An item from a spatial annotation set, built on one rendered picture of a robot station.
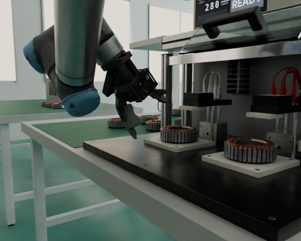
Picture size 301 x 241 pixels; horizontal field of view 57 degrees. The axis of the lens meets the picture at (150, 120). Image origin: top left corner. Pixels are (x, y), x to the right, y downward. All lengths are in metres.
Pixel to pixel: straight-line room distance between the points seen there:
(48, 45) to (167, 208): 0.42
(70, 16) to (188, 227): 0.36
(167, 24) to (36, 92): 3.24
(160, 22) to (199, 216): 6.16
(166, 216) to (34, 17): 5.01
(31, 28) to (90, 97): 4.76
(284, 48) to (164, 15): 5.94
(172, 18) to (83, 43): 6.29
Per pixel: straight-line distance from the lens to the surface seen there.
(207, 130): 0.91
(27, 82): 5.19
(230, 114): 1.01
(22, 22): 5.28
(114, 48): 0.66
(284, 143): 0.76
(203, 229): 0.43
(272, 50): 0.74
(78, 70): 0.52
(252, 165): 0.61
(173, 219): 0.47
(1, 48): 5.16
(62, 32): 0.47
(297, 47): 0.71
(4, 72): 5.14
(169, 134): 0.78
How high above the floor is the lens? 0.95
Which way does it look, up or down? 7 degrees down
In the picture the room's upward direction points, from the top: straight up
